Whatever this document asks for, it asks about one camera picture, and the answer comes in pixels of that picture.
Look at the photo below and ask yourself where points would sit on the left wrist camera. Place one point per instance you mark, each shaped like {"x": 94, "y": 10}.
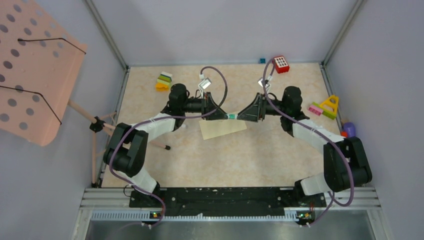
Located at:
{"x": 205, "y": 82}

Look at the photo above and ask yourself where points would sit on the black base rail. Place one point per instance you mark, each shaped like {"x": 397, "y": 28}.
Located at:
{"x": 222, "y": 204}

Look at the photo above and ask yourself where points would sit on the yellow envelope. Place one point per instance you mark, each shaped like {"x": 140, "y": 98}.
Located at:
{"x": 216, "y": 128}

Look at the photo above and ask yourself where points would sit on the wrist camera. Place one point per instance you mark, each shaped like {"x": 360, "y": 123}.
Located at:
{"x": 265, "y": 83}
{"x": 205, "y": 82}

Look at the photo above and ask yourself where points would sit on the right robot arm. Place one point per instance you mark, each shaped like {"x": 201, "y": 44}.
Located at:
{"x": 345, "y": 162}

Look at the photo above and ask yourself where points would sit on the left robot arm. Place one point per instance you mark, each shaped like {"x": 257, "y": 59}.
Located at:
{"x": 126, "y": 151}

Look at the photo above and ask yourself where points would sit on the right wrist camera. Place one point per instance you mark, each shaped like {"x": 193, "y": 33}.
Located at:
{"x": 265, "y": 83}

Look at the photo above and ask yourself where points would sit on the pink perforated music stand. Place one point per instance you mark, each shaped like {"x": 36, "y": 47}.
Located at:
{"x": 40, "y": 64}

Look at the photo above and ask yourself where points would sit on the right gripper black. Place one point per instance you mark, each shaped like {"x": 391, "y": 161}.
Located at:
{"x": 257, "y": 108}

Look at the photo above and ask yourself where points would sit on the yellow green toy block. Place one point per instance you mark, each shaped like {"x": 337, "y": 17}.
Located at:
{"x": 330, "y": 107}

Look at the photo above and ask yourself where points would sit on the red toy block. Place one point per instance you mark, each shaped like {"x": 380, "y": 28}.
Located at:
{"x": 280, "y": 64}

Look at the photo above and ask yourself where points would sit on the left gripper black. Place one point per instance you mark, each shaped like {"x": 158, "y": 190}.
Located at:
{"x": 208, "y": 105}

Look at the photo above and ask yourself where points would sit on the pink small block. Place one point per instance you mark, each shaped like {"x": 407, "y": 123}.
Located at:
{"x": 315, "y": 110}

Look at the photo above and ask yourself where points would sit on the stacked colourful toy blocks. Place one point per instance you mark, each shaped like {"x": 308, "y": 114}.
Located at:
{"x": 163, "y": 82}

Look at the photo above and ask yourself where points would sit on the glue stick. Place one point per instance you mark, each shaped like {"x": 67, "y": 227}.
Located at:
{"x": 232, "y": 116}

